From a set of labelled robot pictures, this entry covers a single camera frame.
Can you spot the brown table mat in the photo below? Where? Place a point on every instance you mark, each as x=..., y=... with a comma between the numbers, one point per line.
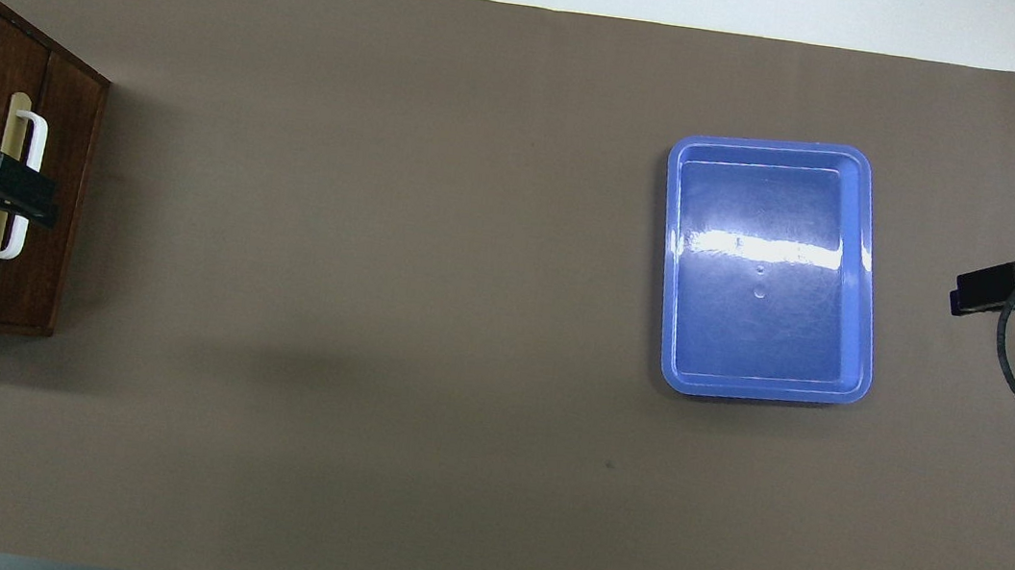
x=426, y=314

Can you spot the wooden drawer with dark front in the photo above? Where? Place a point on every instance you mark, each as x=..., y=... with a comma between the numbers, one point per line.
x=66, y=134

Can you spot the blue plastic tray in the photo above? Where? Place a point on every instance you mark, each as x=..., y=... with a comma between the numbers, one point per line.
x=758, y=335

